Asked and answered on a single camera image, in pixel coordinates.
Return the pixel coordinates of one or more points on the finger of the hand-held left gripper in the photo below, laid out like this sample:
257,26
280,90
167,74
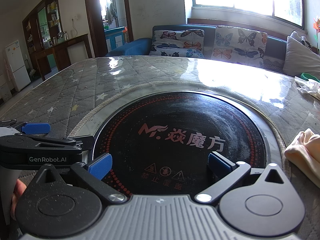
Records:
35,128
75,140

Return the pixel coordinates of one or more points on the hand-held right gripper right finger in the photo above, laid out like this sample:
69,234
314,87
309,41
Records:
217,163

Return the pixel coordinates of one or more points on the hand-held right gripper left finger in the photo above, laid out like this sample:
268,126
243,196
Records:
101,166

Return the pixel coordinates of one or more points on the cream garment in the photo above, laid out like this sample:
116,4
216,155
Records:
302,150

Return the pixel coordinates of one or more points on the hanging clothes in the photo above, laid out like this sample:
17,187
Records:
111,12

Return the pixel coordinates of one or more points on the person's left hand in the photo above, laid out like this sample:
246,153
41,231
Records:
18,192

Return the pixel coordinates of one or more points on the grey quilted star table cover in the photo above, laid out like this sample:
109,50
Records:
75,85

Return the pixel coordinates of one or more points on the white refrigerator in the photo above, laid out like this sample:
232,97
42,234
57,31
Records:
16,65

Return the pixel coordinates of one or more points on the black round induction cooktop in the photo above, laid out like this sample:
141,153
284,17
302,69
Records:
162,120

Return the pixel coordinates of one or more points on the dark wooden cabinet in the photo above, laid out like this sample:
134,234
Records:
62,52

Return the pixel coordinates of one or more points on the blue cabinet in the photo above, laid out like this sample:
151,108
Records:
113,36

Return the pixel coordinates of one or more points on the blue sofa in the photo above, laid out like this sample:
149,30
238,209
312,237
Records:
135,46

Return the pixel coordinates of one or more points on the white crumpled plastic bag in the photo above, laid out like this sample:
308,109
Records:
306,86

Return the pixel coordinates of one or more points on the butterfly print cushion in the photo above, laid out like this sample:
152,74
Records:
237,45
175,42

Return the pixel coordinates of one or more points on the green item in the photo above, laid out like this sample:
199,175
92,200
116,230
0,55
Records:
306,75

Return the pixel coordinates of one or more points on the grey pillow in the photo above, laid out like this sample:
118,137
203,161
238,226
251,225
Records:
300,57

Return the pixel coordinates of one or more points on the white patterned pillow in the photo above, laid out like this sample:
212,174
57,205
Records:
303,39

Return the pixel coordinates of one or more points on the colourful pinwheel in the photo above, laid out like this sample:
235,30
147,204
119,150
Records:
317,26

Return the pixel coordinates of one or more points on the dark wooden door frame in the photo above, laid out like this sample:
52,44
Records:
91,17

